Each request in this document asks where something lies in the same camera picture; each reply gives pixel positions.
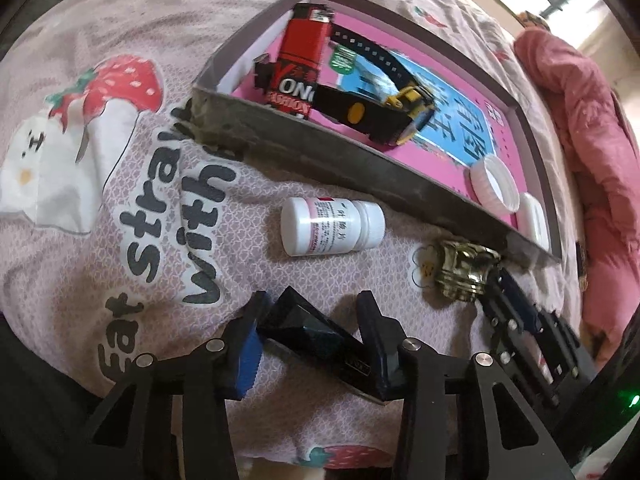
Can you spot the black packet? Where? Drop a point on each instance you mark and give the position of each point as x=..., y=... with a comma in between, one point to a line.
x=581, y=260

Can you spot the white pill bottle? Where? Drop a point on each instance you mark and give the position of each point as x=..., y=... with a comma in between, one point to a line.
x=325, y=227

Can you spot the glossy black box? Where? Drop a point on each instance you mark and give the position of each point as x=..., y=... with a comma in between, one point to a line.
x=310, y=335

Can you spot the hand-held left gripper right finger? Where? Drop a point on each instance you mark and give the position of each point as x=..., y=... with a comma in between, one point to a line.
x=387, y=360

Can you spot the small white round container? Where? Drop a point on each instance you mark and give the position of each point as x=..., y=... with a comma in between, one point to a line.
x=534, y=220

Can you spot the white ribbed bottle cap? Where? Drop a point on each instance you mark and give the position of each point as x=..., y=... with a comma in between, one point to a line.
x=492, y=182

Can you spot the red lighter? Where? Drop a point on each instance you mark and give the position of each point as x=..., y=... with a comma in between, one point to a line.
x=300, y=55

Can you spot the strawberry printed bed sheet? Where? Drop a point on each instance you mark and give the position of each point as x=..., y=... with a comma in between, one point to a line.
x=150, y=195

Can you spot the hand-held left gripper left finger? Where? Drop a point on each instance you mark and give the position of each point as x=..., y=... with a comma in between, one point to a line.
x=247, y=360

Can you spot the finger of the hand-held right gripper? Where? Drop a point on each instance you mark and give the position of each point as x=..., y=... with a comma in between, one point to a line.
x=565, y=345
x=520, y=355

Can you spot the yellow and black toy watch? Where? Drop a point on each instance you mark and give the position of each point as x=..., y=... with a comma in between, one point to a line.
x=415, y=105

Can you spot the pink quilt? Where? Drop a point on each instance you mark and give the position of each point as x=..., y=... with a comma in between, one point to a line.
x=590, y=160

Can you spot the brown patterned pillow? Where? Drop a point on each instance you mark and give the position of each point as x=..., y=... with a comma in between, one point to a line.
x=532, y=20

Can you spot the shallow grey cardboard box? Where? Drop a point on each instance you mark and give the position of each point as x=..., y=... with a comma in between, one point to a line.
x=325, y=160

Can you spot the pink and blue book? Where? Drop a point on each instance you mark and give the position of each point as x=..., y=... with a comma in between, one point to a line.
x=450, y=147

